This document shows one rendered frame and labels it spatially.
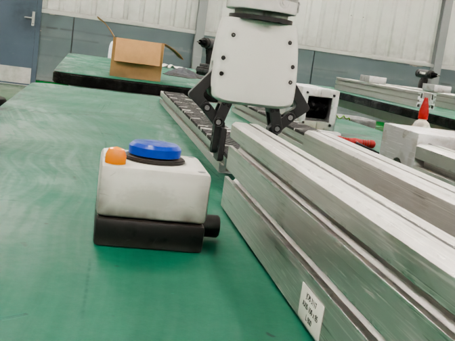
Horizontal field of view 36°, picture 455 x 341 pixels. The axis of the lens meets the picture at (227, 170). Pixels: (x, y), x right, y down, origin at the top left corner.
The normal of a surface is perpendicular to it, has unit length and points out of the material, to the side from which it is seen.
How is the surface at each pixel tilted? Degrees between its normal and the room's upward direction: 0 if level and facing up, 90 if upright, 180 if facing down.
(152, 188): 90
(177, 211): 90
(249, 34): 89
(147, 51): 64
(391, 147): 90
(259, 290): 0
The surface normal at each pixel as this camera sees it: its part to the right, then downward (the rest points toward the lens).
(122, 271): 0.13, -0.98
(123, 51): 0.18, -0.19
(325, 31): 0.18, 0.18
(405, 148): -0.98, -0.10
